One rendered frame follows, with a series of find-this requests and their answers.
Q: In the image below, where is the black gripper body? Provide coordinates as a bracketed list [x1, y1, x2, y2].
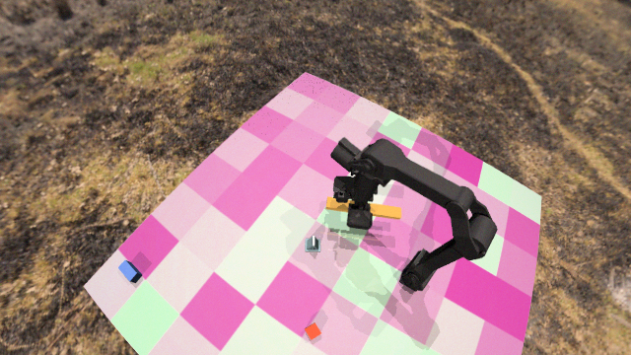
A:
[347, 170, 378, 230]

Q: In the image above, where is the blue block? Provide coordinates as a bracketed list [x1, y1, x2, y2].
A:
[118, 260, 142, 283]

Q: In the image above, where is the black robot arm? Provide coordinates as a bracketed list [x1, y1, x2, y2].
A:
[330, 136, 497, 292]

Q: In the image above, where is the orange bar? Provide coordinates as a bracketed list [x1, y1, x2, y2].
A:
[326, 197, 401, 220]

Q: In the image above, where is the orange block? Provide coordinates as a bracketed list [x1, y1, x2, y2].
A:
[305, 323, 320, 339]

